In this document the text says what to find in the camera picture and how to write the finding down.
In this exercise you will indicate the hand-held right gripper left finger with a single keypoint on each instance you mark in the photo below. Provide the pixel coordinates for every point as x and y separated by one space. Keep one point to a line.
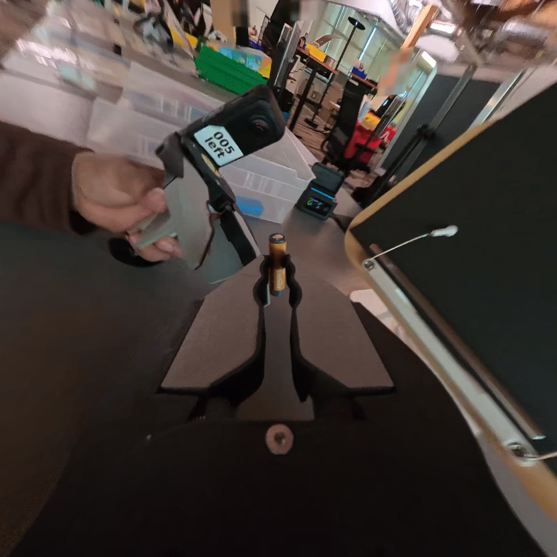
213 335

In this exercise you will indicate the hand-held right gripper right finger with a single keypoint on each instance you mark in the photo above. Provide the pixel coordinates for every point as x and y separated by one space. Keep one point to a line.
339 343

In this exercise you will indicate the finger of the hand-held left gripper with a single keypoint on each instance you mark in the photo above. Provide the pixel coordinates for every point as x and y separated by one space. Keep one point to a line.
224 269

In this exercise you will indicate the orange and black battery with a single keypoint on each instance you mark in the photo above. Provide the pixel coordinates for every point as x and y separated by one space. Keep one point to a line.
277 269

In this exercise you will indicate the person's left forearm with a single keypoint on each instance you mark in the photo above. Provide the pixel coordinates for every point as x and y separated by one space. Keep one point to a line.
35 178

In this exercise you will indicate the person's left hand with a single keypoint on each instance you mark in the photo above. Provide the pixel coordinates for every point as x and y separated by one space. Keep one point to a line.
113 191

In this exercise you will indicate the green plastic crate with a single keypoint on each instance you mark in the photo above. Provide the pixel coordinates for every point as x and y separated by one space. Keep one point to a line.
228 72

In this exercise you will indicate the clear plastic storage box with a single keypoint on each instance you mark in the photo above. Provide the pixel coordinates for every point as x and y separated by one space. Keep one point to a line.
269 174

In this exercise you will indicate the desk with orange top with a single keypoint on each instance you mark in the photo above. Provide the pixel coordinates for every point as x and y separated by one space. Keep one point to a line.
317 69

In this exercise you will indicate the black office chair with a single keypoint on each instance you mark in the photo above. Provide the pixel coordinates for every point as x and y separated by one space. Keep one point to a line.
348 122

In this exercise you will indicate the red bin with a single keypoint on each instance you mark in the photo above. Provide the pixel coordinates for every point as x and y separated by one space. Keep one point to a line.
367 139

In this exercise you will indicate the black floor lamp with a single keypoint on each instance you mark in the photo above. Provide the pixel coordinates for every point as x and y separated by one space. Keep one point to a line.
348 41

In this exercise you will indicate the large window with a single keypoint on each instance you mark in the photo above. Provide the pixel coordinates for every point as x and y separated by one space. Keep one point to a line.
361 30

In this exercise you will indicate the black board with wooden edge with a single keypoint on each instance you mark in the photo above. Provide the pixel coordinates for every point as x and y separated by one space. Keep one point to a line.
470 209

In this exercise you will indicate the wooden beam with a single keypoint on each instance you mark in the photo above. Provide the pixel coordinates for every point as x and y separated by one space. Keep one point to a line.
420 26

